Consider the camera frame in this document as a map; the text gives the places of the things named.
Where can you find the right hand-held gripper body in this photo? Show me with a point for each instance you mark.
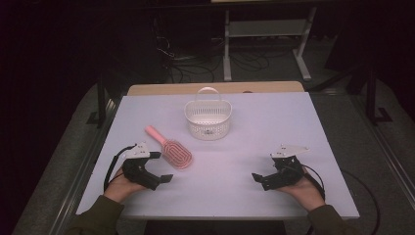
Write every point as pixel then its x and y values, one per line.
pixel 284 173

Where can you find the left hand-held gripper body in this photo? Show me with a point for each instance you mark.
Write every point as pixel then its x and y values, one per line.
pixel 138 169

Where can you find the pink hairbrush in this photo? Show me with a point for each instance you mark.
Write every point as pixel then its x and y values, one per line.
pixel 177 155

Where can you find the person's left hand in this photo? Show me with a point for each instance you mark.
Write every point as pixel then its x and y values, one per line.
pixel 120 189

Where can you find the person's right hand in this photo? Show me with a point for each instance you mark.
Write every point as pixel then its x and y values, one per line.
pixel 305 194

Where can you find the white perforated plastic basket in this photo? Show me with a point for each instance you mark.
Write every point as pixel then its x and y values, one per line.
pixel 208 130

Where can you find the wooden table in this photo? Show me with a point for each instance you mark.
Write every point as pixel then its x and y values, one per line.
pixel 169 88

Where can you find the black metal stand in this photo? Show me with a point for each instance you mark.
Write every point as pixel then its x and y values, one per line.
pixel 370 98
pixel 101 101

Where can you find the aluminium rail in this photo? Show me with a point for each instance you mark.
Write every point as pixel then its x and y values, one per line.
pixel 391 156
pixel 81 176

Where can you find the white metal desk frame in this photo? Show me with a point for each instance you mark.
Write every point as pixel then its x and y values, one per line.
pixel 266 28

